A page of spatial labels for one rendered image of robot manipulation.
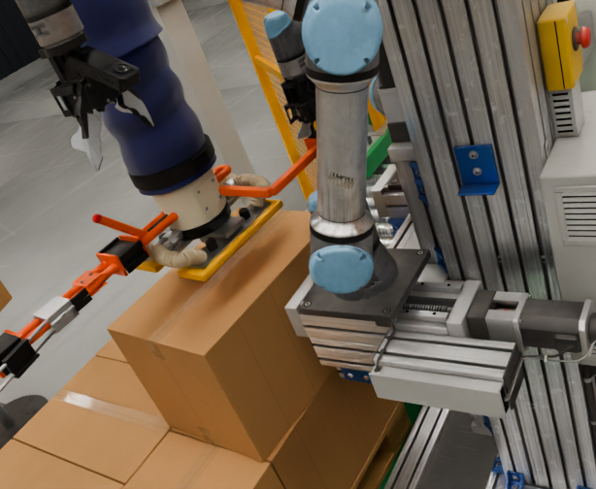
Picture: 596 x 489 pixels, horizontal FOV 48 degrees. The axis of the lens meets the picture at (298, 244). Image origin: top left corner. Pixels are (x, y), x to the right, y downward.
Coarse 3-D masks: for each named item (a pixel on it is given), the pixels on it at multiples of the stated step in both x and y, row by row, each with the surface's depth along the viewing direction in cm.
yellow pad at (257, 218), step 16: (256, 208) 182; (272, 208) 180; (256, 224) 176; (208, 240) 171; (224, 240) 173; (240, 240) 172; (208, 256) 169; (224, 256) 168; (192, 272) 166; (208, 272) 164
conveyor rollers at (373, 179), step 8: (384, 160) 303; (384, 168) 295; (376, 176) 290; (368, 184) 293; (368, 192) 283; (368, 200) 275; (376, 216) 264; (376, 224) 257; (384, 224) 255; (384, 232) 254; (384, 240) 246
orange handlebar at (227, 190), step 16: (304, 160) 169; (224, 176) 181; (288, 176) 165; (224, 192) 172; (240, 192) 168; (256, 192) 164; (272, 192) 162; (160, 224) 167; (144, 240) 163; (96, 272) 158; (112, 272) 157; (80, 288) 155; (96, 288) 155; (32, 320) 148
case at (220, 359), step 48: (288, 240) 189; (192, 288) 185; (240, 288) 176; (288, 288) 179; (144, 336) 173; (192, 336) 166; (240, 336) 166; (288, 336) 181; (144, 384) 193; (192, 384) 172; (240, 384) 168; (288, 384) 183; (192, 432) 194; (240, 432) 173
